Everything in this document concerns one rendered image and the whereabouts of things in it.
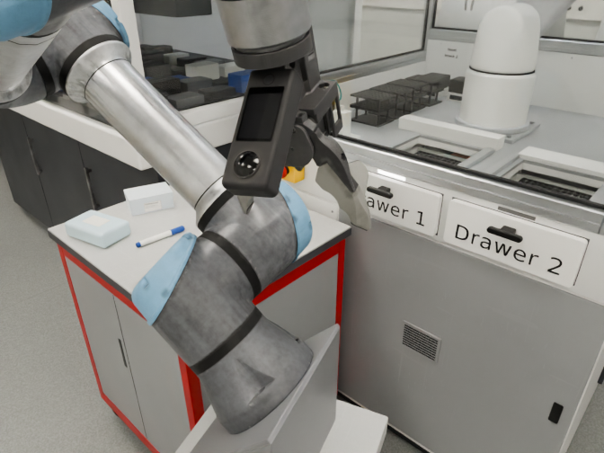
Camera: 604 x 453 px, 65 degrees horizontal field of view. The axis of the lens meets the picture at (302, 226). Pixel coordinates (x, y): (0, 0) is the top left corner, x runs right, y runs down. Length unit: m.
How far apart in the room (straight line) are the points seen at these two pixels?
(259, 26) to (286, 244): 0.33
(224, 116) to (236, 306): 1.29
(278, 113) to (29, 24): 0.19
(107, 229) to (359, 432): 0.83
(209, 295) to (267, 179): 0.25
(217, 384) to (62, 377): 1.56
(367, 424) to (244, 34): 0.62
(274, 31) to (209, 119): 1.40
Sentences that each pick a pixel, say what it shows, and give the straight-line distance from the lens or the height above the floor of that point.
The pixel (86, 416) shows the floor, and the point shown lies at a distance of 1.97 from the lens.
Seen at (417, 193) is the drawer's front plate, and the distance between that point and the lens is 1.19.
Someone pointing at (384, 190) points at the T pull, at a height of 0.91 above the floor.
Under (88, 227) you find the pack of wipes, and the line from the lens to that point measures 1.36.
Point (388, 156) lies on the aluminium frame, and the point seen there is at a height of 0.98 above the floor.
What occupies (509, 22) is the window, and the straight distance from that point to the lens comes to 1.07.
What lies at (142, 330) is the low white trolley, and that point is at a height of 0.64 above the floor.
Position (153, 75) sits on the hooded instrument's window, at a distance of 1.67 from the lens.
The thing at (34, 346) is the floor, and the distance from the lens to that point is 2.35.
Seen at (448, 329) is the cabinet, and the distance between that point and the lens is 1.35.
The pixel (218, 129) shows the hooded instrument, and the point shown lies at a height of 0.87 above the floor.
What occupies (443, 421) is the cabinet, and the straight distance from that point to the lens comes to 1.57.
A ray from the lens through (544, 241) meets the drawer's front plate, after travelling 1.11.
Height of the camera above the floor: 1.41
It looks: 29 degrees down
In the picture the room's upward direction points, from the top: straight up
